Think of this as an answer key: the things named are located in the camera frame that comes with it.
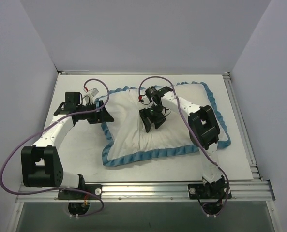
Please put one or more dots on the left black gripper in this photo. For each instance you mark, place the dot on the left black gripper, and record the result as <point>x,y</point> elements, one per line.
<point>99,112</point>

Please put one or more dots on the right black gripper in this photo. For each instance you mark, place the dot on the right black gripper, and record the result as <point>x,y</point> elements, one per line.
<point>154,118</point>

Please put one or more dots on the blue white pillowcase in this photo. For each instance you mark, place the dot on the blue white pillowcase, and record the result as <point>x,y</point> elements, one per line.
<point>127,140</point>

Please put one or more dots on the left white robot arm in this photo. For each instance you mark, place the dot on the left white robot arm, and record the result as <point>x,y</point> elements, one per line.
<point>41,164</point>

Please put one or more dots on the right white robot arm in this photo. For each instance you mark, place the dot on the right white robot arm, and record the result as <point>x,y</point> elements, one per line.
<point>202,125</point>

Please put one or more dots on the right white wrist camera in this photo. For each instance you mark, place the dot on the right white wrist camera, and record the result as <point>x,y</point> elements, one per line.
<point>144,100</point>

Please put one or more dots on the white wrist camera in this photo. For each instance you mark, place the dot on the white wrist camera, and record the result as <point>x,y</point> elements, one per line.
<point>144,100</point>
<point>90,96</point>

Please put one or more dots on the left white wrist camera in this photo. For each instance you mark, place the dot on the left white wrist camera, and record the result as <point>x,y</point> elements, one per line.
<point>90,96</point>

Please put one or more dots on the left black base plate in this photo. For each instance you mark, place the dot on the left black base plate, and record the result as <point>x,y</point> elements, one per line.
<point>87,192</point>

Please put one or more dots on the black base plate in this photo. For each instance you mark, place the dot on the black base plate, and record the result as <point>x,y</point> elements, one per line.
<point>87,192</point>
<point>208,191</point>

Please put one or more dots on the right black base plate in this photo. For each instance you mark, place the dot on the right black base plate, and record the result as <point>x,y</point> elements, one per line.
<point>208,191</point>

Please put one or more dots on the front aluminium rail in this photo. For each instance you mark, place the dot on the front aluminium rail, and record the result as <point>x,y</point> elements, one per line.
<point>254,190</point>

